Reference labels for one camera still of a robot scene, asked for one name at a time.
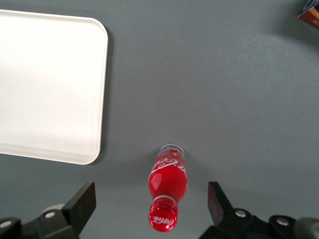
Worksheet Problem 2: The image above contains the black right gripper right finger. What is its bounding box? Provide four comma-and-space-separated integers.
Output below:
199, 181, 300, 239

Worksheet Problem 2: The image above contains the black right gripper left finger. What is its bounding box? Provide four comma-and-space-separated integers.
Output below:
21, 181, 97, 239

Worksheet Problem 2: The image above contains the red coke bottle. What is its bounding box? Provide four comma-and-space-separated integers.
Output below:
149, 143, 188, 233

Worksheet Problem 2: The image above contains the beige plastic tray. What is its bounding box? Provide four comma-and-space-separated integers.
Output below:
0, 9, 109, 165

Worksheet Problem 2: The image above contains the dark blue carton box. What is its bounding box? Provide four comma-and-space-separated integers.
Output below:
297, 0, 319, 28

